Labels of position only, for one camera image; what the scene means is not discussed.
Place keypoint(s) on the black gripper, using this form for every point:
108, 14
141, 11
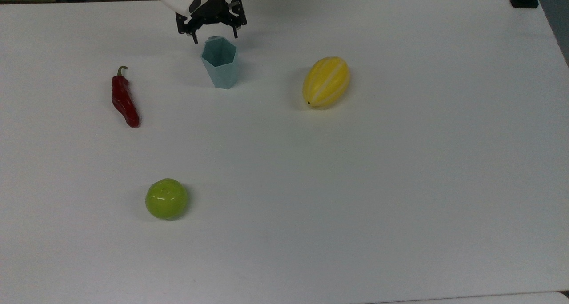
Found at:
212, 11

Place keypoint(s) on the light blue hexagonal mug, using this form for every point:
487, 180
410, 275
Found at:
220, 68

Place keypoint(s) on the yellow striped melon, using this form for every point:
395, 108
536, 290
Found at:
326, 82

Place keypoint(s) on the red chili pepper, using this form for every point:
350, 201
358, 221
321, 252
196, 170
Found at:
123, 100

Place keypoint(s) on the green apple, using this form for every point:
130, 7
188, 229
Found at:
166, 199

